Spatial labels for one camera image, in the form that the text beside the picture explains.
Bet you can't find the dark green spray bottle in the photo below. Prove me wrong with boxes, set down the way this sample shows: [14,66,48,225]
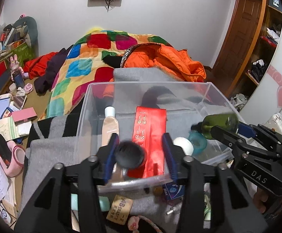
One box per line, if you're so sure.
[190,113,239,135]

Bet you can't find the teal tape roll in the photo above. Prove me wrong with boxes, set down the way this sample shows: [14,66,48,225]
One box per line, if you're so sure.
[188,130,208,156]

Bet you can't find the white tape roll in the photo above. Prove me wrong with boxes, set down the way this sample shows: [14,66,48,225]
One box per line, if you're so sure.
[173,137,194,156]

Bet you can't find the mint green tube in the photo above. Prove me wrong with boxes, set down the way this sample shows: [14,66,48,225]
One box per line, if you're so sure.
[71,194,111,212]

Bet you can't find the red foil pouch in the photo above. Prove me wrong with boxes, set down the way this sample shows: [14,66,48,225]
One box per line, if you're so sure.
[127,106,166,178]

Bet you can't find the clear plastic storage box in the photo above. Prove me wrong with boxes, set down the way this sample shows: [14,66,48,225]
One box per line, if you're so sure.
[74,82,236,193]

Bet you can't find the beige cosmetic tube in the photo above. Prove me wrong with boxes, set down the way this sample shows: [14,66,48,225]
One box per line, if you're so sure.
[101,106,119,146]

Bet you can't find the wooden tag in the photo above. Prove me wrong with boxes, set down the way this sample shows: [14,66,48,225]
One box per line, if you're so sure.
[106,195,134,225]

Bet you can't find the pink headphones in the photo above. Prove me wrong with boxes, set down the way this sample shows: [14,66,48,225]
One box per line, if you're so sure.
[0,134,25,178]

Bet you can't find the grey black blanket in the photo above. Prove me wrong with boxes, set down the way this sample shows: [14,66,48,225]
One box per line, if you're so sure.
[19,68,177,232]

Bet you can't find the wooden door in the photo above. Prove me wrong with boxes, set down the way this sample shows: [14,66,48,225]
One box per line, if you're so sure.
[213,0,262,97]

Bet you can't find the pink charm trinket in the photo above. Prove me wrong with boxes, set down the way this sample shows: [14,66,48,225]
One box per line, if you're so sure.
[127,215,164,233]

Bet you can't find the orange puffer jacket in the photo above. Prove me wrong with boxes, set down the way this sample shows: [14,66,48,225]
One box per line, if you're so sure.
[102,43,207,83]

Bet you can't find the wooden shelf unit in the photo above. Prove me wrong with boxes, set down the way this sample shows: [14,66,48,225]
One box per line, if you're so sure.
[224,0,282,97]

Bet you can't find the pink flat box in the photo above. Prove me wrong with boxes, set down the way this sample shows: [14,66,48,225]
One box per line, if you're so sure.
[12,107,37,123]

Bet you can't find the dark purple garment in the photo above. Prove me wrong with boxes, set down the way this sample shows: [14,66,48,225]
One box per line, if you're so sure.
[34,45,72,95]

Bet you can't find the pink bunny figure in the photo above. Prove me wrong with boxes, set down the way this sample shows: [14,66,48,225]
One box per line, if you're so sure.
[10,54,29,88]

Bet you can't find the red garment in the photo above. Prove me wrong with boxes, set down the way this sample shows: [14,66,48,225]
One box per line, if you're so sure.
[23,52,57,79]

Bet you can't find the colourful checkered quilt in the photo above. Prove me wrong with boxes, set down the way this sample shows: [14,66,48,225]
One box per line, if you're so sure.
[40,28,169,120]

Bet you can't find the green cardboard box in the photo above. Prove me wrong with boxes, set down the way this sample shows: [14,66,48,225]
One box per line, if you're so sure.
[0,42,36,66]

